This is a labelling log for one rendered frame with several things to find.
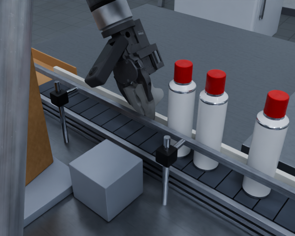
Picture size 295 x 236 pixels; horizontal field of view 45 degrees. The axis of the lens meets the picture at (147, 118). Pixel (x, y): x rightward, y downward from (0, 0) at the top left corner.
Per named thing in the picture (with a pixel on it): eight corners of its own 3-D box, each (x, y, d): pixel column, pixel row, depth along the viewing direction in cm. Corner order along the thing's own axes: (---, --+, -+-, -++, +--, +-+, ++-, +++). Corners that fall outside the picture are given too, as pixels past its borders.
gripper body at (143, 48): (166, 68, 77) (145, 14, 74) (140, 83, 71) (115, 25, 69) (143, 75, 82) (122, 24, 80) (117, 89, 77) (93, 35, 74)
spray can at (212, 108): (223, 162, 73) (237, 72, 62) (209, 175, 70) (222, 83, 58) (202, 151, 76) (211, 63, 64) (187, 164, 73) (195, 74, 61)
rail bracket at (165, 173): (188, 190, 74) (193, 125, 64) (165, 211, 69) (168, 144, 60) (174, 183, 75) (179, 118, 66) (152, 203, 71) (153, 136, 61)
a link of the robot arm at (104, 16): (106, 3, 67) (83, 16, 74) (115, 26, 69) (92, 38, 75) (132, -5, 72) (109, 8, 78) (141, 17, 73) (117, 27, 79)
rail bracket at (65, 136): (88, 133, 90) (81, 74, 80) (65, 147, 85) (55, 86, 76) (80, 128, 91) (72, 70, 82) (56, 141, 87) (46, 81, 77)
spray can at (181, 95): (195, 150, 77) (203, 62, 65) (180, 162, 73) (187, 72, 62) (175, 140, 79) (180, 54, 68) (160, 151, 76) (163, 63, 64)
